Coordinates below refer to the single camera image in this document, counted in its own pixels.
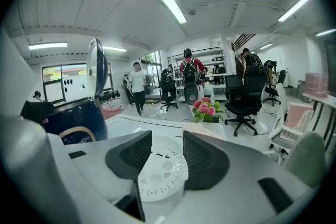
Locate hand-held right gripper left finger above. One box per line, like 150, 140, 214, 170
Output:
64, 130, 153, 222

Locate pink flowers in pot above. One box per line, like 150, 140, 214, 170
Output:
192, 97, 225, 124

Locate pink storage boxes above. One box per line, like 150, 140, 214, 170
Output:
304, 72, 329, 99

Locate white steamer tray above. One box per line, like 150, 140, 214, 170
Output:
137, 135, 188, 203

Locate dark blue rice cooker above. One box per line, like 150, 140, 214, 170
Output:
44, 37, 109, 145

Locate white office chair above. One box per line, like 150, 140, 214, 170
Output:
268, 83, 313, 164

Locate ceiling tube light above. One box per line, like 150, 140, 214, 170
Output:
156, 0, 187, 25
277, 0, 309, 23
28, 42, 68, 51
102, 45, 128, 53
316, 28, 336, 37

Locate black framed window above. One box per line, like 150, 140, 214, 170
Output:
41, 63, 88, 103

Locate dark staircase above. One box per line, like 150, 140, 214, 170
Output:
232, 33, 257, 52

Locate white metal shelf rack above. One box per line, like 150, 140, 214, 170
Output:
173, 47, 227, 102

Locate black backpack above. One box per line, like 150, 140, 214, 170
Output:
182, 59, 200, 86

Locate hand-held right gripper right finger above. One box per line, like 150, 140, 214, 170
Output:
167, 130, 313, 224

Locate pink plastic basket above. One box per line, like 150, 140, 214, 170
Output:
280, 101, 315, 140

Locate pale green chair back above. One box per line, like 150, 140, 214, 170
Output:
284, 131, 327, 189

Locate large black office chair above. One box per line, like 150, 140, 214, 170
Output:
224, 66, 266, 137

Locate white desk with black legs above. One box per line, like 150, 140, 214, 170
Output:
301, 92, 336, 152

